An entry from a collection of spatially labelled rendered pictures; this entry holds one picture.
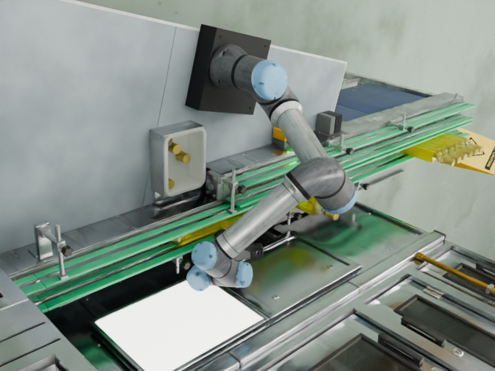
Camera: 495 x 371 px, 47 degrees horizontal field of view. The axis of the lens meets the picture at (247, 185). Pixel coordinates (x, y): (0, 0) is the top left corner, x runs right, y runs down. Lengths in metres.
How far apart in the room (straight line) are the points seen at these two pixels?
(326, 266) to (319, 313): 0.27
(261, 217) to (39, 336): 0.66
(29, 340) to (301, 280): 1.04
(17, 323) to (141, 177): 0.86
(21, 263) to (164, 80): 0.72
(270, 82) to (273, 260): 0.65
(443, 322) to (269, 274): 0.59
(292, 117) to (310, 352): 0.73
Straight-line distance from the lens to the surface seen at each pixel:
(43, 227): 1.70
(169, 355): 1.65
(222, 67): 1.88
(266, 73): 1.78
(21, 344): 1.19
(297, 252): 2.12
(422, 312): 2.01
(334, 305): 1.89
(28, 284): 1.69
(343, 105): 3.03
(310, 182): 1.53
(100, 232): 1.86
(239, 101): 2.05
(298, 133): 1.78
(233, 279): 1.67
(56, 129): 1.75
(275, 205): 1.54
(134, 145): 1.90
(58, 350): 1.16
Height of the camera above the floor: 2.25
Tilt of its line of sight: 40 degrees down
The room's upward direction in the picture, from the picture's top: 116 degrees clockwise
